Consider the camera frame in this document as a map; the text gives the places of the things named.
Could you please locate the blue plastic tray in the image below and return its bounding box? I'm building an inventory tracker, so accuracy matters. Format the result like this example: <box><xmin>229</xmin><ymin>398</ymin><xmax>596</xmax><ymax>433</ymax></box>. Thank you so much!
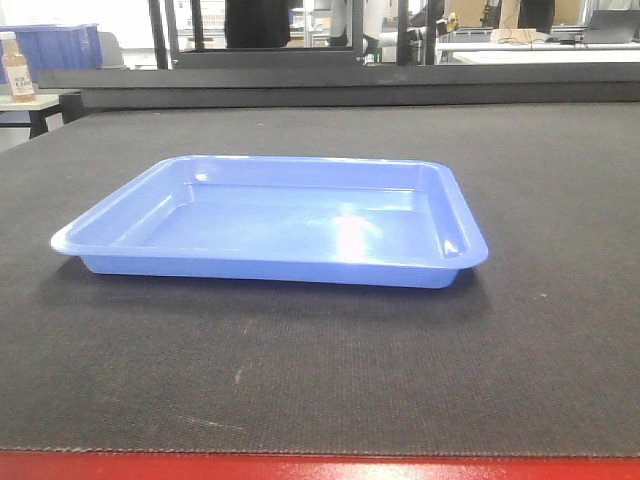
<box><xmin>50</xmin><ymin>155</ymin><xmax>489</xmax><ymax>289</ymax></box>

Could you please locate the white background workbench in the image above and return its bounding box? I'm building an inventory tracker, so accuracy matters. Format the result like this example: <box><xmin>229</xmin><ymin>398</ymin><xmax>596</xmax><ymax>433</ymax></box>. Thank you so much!
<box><xmin>435</xmin><ymin>28</ymin><xmax>639</xmax><ymax>65</ymax></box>

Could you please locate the dark woven table mat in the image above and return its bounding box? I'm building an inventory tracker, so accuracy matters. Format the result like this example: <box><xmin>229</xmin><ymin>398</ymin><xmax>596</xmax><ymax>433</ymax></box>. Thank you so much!
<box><xmin>1</xmin><ymin>103</ymin><xmax>639</xmax><ymax>457</ymax></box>

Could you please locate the small white side table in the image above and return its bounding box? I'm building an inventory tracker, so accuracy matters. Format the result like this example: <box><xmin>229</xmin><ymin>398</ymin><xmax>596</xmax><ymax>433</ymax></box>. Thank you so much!
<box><xmin>1</xmin><ymin>90</ymin><xmax>84</xmax><ymax>139</ymax></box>

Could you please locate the blue crate in background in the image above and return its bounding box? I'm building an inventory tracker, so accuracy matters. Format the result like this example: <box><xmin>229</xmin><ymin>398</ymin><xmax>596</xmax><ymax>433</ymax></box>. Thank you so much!
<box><xmin>1</xmin><ymin>23</ymin><xmax>103</xmax><ymax>83</ymax></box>

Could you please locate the amber bottle with label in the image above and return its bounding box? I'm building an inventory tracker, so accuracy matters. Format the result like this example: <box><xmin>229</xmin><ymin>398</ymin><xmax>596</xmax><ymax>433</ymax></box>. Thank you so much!
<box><xmin>1</xmin><ymin>31</ymin><xmax>36</xmax><ymax>103</ymax></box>

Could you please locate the black metal frame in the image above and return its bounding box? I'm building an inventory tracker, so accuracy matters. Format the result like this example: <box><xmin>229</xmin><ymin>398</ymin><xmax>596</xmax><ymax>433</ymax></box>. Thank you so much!
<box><xmin>147</xmin><ymin>0</ymin><xmax>441</xmax><ymax>70</ymax></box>

